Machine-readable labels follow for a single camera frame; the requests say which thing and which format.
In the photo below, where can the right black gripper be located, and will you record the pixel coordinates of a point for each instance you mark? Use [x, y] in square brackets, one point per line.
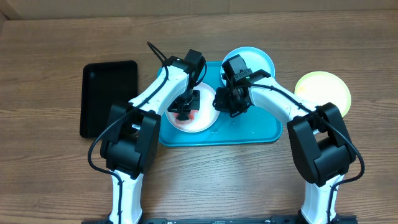
[222, 105]

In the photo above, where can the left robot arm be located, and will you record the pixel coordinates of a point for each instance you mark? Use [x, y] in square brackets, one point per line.
[130, 141]

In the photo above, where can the black rectangular tray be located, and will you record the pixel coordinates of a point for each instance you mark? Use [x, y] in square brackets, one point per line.
[102, 85]

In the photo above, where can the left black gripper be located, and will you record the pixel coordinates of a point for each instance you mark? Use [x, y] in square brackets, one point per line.
[194, 104]

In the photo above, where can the light blue plate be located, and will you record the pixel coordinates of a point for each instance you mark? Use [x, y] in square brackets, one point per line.
[254, 58]

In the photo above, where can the white plate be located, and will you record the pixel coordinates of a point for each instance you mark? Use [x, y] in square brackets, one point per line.
[206, 115]

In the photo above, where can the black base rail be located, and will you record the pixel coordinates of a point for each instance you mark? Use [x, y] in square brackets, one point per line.
[277, 219]

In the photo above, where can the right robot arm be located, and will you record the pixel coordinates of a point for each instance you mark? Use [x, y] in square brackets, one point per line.
[321, 146]

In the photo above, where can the teal serving tray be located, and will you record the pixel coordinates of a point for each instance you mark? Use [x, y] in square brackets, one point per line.
[254, 126]

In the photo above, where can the yellow-green plate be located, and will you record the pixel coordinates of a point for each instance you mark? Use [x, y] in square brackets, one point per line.
[324, 87]

